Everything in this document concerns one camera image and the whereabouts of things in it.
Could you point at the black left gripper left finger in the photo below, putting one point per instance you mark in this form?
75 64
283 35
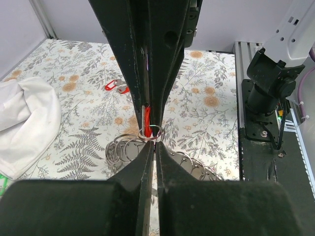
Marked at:
118 206

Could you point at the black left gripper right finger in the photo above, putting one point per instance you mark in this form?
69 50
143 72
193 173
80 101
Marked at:
190 207

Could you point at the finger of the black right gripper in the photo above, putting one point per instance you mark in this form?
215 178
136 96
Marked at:
123 23
166 19

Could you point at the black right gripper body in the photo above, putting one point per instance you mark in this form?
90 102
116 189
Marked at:
193 8

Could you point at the white disc with keyrings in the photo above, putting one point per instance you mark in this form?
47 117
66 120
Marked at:
125 148

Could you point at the red tagged key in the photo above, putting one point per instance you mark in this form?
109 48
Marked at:
147 129
119 85

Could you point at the green tagged key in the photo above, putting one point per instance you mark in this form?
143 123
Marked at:
3 184

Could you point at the white crumpled cloth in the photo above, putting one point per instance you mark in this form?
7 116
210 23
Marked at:
30 118

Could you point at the grey left corner post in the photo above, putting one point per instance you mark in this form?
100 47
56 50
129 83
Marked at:
43 19

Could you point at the white slotted cable duct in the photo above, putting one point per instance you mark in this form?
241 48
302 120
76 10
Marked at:
304 157

